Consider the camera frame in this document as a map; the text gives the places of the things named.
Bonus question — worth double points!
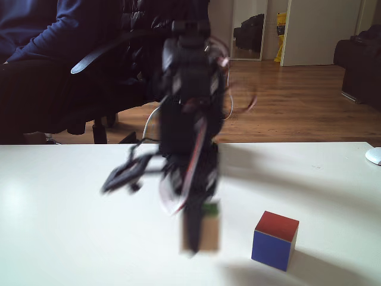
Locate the wooden cube with green face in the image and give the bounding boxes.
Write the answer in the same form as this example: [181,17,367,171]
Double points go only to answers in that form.
[180,201,221,256]

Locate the multicolour cube with marker tag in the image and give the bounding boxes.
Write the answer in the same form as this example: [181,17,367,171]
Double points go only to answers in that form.
[251,210,300,272]

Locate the black office chair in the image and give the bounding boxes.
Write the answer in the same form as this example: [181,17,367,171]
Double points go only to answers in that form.
[65,0,211,145]

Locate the person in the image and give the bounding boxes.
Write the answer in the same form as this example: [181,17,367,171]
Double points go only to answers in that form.
[0,0,155,144]

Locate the white computer mouse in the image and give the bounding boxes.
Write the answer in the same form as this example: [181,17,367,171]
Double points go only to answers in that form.
[365,146,381,166]

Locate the black sofa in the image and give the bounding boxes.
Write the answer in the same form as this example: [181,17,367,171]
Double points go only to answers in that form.
[333,24,381,105]

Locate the red and white cable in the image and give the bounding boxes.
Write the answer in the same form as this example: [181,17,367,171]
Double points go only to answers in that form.
[222,85,260,120]

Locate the wall mirror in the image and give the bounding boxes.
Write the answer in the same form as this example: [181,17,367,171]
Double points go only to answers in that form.
[231,0,268,62]

